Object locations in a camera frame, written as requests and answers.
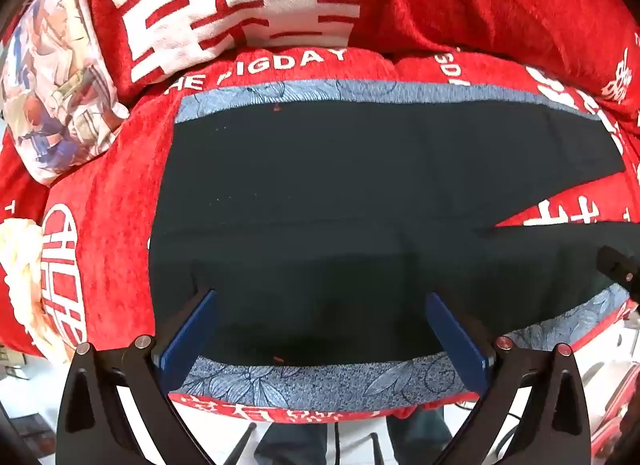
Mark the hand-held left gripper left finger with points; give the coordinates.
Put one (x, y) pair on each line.
(192, 340)

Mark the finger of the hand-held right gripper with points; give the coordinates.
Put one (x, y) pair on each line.
(620, 267)

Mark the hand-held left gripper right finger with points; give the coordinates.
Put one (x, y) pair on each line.
(452, 340)

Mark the black pants floral trim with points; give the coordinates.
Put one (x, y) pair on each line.
(325, 205)

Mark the person's right leg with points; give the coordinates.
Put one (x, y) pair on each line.
(417, 437)

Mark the person's leg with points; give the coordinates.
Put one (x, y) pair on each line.
(417, 437)
(300, 445)

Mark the black stand leg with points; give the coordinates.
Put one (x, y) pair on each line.
(377, 450)
(244, 442)

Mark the red printed blanket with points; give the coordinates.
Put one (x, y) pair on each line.
(115, 225)

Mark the person's left leg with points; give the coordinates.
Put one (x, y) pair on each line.
(300, 445)

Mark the red object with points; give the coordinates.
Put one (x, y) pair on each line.
(610, 425)

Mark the cream fluffy cloth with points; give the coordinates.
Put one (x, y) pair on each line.
(20, 265)

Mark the cartoon figure printed pillow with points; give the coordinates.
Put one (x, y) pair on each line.
(55, 85)

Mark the red printed pillow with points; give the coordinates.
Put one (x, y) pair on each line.
(475, 0)

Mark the red pillow white square print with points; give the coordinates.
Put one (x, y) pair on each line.
(240, 0)

